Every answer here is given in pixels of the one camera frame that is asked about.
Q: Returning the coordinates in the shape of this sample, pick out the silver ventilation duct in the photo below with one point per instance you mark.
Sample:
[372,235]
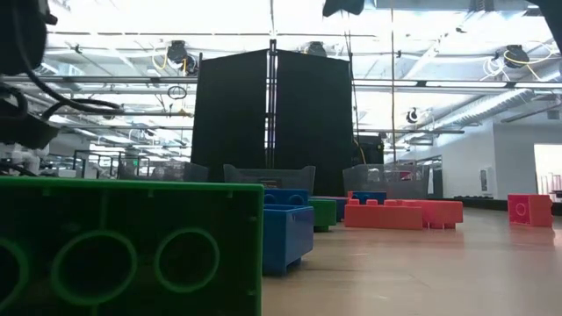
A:
[505,105]

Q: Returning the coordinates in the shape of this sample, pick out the grey translucent plastic bin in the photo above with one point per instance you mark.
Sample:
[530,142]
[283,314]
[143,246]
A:
[246,175]
[373,177]
[193,172]

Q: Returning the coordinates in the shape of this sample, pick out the orange long toy brick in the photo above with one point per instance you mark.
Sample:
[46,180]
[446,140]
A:
[443,213]
[382,217]

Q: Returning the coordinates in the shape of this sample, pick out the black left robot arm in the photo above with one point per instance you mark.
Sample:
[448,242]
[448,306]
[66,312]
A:
[22,35]

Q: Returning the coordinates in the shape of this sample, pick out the green long toy brick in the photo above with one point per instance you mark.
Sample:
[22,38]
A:
[131,206]

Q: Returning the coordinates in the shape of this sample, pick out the green square toy brick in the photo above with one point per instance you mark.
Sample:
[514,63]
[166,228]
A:
[322,213]

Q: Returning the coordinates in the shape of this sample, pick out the black equipment cabinet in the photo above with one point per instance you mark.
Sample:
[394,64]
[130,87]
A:
[369,151]

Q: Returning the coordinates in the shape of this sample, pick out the dark bin label sticker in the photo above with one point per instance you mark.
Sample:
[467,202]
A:
[270,183]

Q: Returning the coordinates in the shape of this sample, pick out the orange square toy brick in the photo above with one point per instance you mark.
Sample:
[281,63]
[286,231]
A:
[538,210]

